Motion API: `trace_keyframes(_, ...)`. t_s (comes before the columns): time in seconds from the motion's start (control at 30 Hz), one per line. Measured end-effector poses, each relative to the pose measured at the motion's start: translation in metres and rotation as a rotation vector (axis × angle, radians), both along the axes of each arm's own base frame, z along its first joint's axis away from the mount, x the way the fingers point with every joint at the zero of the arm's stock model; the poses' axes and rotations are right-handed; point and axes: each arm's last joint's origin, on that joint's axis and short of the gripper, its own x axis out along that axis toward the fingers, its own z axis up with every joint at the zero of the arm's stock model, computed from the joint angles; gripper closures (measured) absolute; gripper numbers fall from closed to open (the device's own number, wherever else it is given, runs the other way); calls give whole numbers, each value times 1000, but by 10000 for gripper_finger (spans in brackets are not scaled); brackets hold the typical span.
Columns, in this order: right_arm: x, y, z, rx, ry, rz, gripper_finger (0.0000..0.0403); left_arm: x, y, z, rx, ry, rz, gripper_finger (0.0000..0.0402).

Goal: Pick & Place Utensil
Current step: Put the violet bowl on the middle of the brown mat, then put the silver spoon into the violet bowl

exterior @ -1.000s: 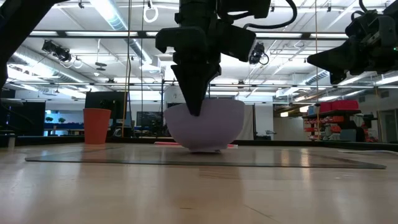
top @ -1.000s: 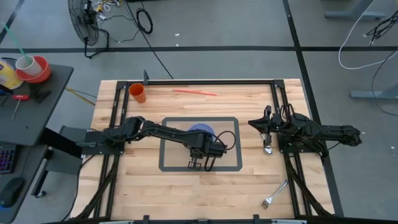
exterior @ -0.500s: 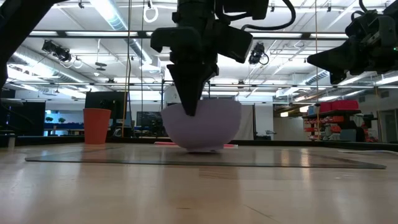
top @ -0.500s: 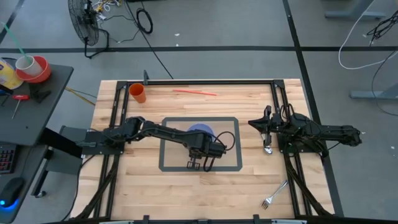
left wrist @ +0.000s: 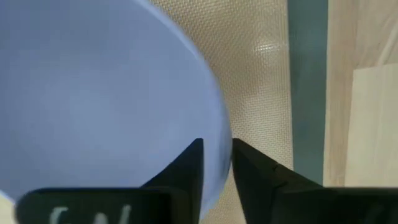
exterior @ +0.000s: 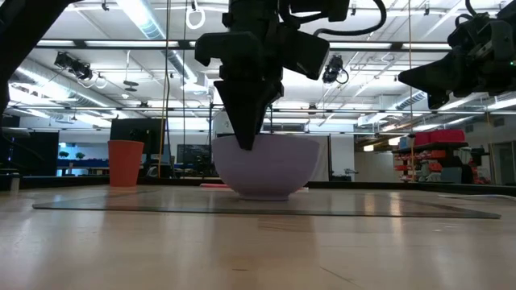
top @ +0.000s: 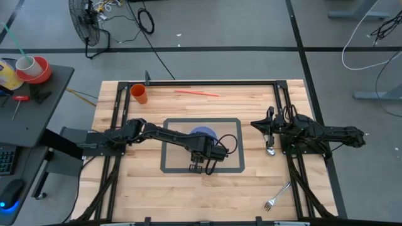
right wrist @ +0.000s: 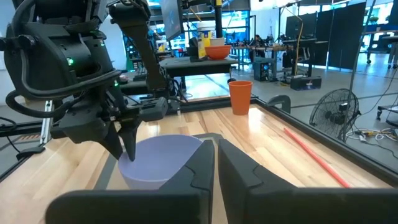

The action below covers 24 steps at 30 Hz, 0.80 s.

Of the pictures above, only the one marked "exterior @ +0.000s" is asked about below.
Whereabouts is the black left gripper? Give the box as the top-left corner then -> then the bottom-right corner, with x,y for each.
194,0 -> 331,151

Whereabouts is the orange plastic cup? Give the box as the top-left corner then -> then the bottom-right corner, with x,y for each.
107,139 -> 145,188

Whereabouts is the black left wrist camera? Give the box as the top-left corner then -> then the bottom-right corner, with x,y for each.
289,0 -> 351,23

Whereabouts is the dark wall screen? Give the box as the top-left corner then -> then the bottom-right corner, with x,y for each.
176,143 -> 212,166

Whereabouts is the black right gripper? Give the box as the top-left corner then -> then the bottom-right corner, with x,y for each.
397,0 -> 516,111

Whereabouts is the black cabinet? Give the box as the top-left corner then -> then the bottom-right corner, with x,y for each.
0,114 -> 60,178

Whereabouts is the black ceiling-mounted device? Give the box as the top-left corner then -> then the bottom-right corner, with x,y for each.
54,51 -> 94,81

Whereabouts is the clear mat with dark border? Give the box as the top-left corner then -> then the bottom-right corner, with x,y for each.
31,187 -> 502,221

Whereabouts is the white hanging loop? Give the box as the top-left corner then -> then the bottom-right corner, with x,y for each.
185,6 -> 206,31

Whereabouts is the black overhead camera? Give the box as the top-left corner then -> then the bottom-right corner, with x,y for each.
322,54 -> 350,85

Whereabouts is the shelf with red bins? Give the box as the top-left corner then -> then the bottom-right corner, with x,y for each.
393,128 -> 491,185

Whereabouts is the black monitor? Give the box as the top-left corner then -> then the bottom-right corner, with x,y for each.
110,118 -> 166,156

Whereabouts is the blue plate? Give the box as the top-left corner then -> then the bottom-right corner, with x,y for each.
211,134 -> 321,201

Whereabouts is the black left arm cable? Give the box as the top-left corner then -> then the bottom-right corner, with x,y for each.
312,0 -> 388,37

